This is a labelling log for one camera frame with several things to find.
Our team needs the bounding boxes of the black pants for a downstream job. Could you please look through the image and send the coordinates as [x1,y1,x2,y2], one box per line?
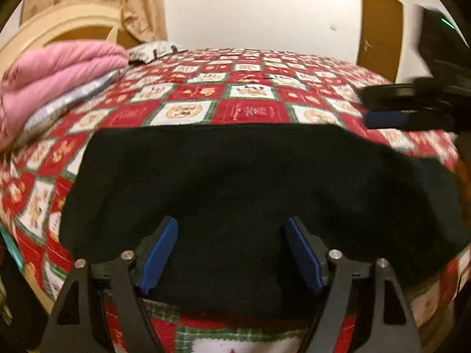
[59,123,471,320]

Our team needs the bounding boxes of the beige curtain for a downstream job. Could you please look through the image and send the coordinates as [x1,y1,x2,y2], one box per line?
[21,0,169,43]

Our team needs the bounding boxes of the red printed patchwork blanket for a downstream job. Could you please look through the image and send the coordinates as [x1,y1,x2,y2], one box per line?
[0,46,471,353]

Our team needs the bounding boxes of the white patterned pillow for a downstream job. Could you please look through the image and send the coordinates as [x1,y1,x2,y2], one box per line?
[127,41,186,64]

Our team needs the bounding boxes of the cream wooden headboard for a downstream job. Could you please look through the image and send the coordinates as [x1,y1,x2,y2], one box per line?
[0,1,127,81]

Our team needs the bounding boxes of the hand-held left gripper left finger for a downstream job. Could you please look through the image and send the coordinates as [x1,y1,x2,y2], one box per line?
[42,216,179,353]

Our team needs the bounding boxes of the pink folded blanket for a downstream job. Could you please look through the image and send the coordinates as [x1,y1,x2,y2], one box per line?
[0,41,129,151]

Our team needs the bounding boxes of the grey patterned pillow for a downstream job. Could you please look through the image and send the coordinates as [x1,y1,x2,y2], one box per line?
[22,69,124,138]

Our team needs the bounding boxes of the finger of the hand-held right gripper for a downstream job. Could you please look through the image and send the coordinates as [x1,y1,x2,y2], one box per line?
[361,78,471,110]
[364,109,460,132]

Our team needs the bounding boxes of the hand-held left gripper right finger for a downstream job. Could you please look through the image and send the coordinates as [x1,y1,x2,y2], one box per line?
[285,216,424,353]

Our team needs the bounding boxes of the brown wooden door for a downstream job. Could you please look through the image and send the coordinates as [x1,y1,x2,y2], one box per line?
[356,0,404,84]

